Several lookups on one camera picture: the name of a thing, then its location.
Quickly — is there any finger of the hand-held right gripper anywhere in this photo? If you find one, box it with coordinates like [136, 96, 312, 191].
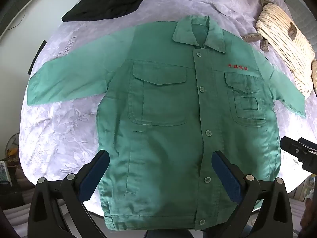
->
[298, 137, 317, 152]
[280, 137, 310, 163]

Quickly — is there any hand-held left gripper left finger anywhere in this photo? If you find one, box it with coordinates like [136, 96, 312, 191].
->
[28, 150, 111, 238]

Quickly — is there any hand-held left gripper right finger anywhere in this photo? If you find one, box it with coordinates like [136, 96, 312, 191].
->
[212, 150, 294, 238]

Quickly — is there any green work jacket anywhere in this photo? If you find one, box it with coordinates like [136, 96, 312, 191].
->
[26, 15, 306, 231]

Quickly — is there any lavender patterned bedspread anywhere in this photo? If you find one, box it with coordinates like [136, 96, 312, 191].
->
[18, 0, 317, 216]

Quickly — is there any standing fan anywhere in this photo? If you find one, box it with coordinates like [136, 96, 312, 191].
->
[6, 132, 21, 160]

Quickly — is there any beige striped knit sweater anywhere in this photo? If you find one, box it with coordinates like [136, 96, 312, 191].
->
[241, 0, 317, 100]

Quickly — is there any black garment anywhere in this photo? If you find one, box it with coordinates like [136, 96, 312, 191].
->
[61, 0, 151, 23]

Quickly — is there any black television cable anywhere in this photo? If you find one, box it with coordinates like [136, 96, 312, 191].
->
[13, 6, 26, 29]

